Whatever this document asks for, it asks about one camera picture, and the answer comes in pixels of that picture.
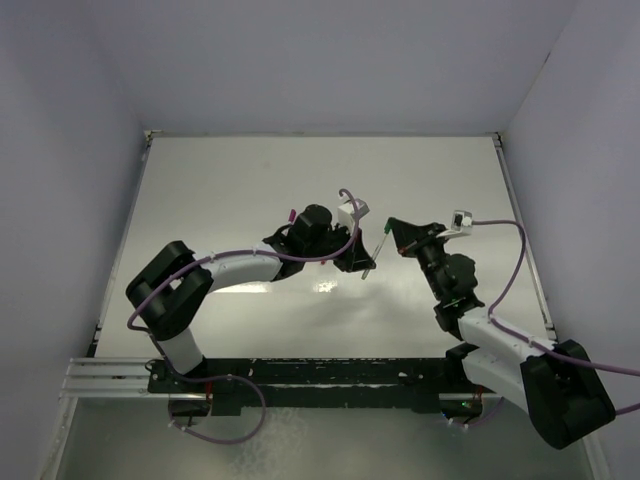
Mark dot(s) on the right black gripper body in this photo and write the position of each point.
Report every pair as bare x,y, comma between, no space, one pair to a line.
430,259

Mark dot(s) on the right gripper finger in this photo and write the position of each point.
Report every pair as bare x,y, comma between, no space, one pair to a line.
414,247
403,230

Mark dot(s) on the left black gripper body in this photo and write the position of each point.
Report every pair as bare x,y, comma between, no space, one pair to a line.
329,241

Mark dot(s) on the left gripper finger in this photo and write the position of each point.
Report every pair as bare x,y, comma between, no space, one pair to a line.
365,245
344,264

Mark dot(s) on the green-end marker pen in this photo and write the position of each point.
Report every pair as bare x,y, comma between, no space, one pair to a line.
374,256

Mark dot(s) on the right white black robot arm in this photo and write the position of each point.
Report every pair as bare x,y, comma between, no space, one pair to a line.
555,384

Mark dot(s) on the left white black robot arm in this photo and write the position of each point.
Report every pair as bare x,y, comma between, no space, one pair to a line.
169,291

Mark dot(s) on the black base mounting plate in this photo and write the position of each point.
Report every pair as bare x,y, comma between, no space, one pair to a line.
227,386

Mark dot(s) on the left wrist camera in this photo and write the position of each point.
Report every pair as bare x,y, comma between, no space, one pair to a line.
349,213

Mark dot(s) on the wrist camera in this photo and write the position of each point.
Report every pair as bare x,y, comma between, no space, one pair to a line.
461,225
349,213

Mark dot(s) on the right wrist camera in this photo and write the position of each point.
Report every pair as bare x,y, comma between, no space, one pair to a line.
461,225

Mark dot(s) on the aluminium extrusion rail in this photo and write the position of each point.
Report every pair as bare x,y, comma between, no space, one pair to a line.
101,378

